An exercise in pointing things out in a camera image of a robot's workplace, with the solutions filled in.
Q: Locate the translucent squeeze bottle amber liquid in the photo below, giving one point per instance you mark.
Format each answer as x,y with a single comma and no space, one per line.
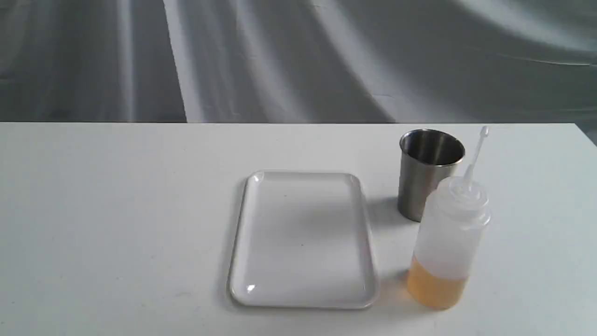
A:
455,217

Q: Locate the stainless steel cup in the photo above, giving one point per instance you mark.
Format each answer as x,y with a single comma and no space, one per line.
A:
427,157

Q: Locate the white rectangular plastic tray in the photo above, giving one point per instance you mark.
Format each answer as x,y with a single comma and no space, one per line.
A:
303,240

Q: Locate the grey draped backdrop cloth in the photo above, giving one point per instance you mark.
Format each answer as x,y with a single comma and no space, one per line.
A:
299,61

